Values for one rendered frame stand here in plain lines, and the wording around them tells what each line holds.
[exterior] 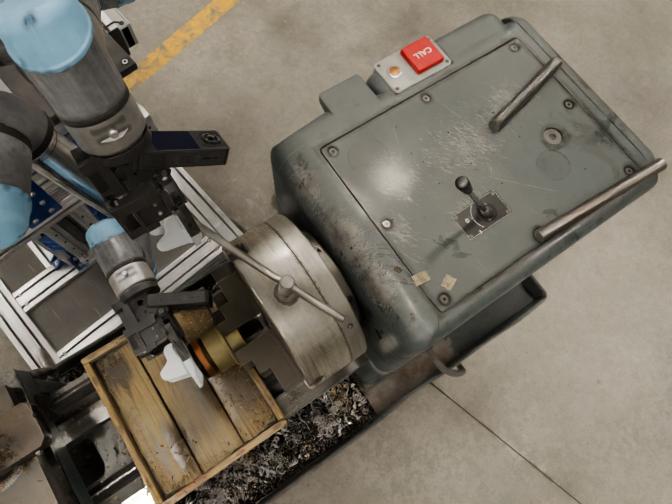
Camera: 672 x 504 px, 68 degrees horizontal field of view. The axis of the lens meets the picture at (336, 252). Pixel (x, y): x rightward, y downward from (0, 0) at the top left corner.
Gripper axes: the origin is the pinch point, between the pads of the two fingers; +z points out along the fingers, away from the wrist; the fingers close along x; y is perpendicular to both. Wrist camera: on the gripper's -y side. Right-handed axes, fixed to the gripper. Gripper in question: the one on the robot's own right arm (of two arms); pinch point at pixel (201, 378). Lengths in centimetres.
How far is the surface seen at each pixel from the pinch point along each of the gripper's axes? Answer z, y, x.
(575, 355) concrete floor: 55, -117, -110
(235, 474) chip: 17, 11, -52
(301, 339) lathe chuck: 5.3, -17.6, 10.8
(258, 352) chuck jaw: 1.7, -10.7, 0.6
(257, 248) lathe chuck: -11.6, -19.6, 11.4
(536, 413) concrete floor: 63, -88, -110
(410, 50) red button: -28, -63, 16
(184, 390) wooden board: -3.6, 7.1, -21.7
